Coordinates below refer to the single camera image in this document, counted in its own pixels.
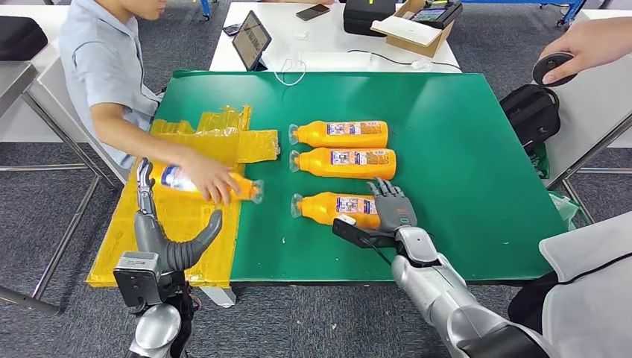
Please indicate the person's right hand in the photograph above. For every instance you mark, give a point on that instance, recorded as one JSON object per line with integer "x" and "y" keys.
{"x": 210, "y": 178}
{"x": 587, "y": 44}

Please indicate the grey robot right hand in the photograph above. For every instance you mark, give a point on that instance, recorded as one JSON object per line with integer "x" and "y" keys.
{"x": 397, "y": 210}

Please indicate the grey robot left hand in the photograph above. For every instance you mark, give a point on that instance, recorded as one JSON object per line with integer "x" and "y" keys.
{"x": 153, "y": 237}

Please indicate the orange detergent bottle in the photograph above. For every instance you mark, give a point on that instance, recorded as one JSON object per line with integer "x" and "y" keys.
{"x": 321, "y": 207}
{"x": 168, "y": 180}
{"x": 316, "y": 164}
{"x": 316, "y": 134}

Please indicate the black round disc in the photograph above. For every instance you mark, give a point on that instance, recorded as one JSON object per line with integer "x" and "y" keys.
{"x": 545, "y": 65}

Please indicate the person's right forearm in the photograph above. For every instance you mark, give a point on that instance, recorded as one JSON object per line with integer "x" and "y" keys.
{"x": 624, "y": 39}
{"x": 138, "y": 141}

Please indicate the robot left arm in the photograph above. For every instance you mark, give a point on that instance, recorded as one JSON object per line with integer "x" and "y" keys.
{"x": 158, "y": 328}

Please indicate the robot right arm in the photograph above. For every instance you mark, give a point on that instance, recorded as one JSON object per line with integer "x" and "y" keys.
{"x": 434, "y": 291}

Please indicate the yellow taped cardboard sheet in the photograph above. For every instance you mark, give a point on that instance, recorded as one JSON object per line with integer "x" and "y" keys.
{"x": 256, "y": 147}

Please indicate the white side table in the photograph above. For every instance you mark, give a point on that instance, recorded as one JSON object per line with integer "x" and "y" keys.
{"x": 19, "y": 131}
{"x": 592, "y": 108}

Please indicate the green table board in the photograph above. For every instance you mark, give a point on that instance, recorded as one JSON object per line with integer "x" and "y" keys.
{"x": 469, "y": 173}

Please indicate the white table leg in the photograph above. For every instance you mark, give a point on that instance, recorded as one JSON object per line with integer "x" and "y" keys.
{"x": 219, "y": 296}

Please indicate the black backpack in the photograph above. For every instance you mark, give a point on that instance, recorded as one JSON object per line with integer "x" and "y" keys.
{"x": 528, "y": 116}

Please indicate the black tablet on stand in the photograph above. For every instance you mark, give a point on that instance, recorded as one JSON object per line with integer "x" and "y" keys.
{"x": 251, "y": 42}

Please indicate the white plug adapter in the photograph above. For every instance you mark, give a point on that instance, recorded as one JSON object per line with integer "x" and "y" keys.
{"x": 421, "y": 64}

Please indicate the small black phone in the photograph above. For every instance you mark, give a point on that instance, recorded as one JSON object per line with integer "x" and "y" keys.
{"x": 232, "y": 30}

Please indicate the black terminal with screen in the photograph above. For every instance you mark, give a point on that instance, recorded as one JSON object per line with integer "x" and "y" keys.
{"x": 437, "y": 14}

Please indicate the person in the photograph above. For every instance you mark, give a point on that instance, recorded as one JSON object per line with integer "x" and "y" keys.
{"x": 592, "y": 296}
{"x": 98, "y": 64}

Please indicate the brown cardboard box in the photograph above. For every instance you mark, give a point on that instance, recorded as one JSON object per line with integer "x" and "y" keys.
{"x": 419, "y": 47}

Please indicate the pale green plastic bag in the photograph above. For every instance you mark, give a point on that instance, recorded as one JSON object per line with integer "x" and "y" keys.
{"x": 563, "y": 207}

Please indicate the white earbud case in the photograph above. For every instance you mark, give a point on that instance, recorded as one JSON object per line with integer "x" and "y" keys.
{"x": 301, "y": 35}

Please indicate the white booklet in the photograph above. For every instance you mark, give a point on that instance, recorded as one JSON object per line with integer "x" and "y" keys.
{"x": 407, "y": 30}

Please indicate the white desk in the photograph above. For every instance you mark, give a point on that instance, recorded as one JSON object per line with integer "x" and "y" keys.
{"x": 335, "y": 37}

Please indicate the black smartphone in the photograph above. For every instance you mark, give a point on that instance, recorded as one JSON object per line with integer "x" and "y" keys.
{"x": 312, "y": 12}

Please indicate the black carrying case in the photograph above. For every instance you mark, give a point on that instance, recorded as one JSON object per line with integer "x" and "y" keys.
{"x": 368, "y": 17}

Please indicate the black cushion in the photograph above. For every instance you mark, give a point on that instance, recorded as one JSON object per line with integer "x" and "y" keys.
{"x": 19, "y": 38}

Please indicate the blue metal frame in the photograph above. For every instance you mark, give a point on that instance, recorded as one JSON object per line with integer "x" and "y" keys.
{"x": 572, "y": 9}
{"x": 205, "y": 7}

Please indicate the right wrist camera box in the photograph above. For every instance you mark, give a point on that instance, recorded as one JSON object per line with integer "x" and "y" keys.
{"x": 355, "y": 232}

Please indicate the grey metal table frame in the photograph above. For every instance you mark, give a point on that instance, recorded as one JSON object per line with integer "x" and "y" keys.
{"x": 607, "y": 171}
{"x": 15, "y": 81}

